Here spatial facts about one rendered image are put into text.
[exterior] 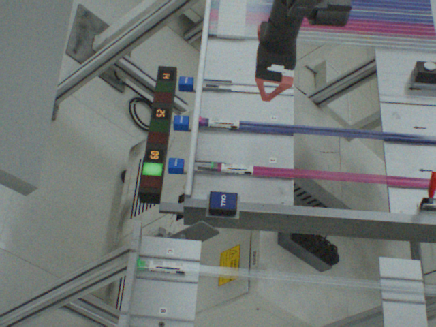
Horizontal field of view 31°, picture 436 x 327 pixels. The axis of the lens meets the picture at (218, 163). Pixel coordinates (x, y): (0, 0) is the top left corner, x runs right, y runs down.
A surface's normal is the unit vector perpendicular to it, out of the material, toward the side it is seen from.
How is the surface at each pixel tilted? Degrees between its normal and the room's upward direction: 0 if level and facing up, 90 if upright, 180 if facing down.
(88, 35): 0
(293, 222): 90
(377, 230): 90
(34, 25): 0
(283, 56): 36
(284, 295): 0
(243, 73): 44
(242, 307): 90
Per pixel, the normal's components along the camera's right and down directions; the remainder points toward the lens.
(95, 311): 0.72, -0.40
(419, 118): 0.04, -0.62
